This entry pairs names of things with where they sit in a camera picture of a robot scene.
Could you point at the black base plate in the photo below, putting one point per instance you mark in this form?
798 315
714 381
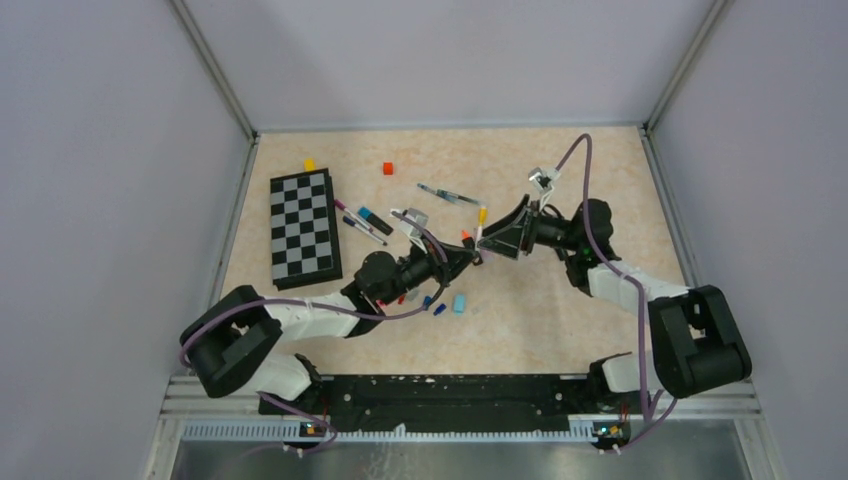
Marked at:
498 403

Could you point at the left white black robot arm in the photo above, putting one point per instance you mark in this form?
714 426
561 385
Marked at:
231 346

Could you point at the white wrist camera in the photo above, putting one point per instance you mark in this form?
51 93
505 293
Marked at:
412 223
543 180

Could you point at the light blue highlighter cap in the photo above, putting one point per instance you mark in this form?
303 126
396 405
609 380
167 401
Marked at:
459 304

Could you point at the black grey checkerboard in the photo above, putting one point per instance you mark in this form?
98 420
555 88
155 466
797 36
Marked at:
304 240

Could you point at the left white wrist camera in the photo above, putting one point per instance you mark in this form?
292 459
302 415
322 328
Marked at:
412 223

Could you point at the black orange cap highlighter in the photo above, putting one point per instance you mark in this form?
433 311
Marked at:
468 241

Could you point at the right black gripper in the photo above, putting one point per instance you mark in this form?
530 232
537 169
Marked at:
503 237

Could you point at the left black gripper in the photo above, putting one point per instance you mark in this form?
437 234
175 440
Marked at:
454 259

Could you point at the clear teal gel pen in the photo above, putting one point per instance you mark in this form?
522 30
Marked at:
448 196

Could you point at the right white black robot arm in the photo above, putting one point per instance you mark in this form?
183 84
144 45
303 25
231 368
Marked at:
695 344

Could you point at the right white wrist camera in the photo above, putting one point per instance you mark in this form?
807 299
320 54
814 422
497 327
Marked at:
543 180

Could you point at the black blue cap highlighter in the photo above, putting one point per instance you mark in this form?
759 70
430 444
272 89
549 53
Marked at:
375 221

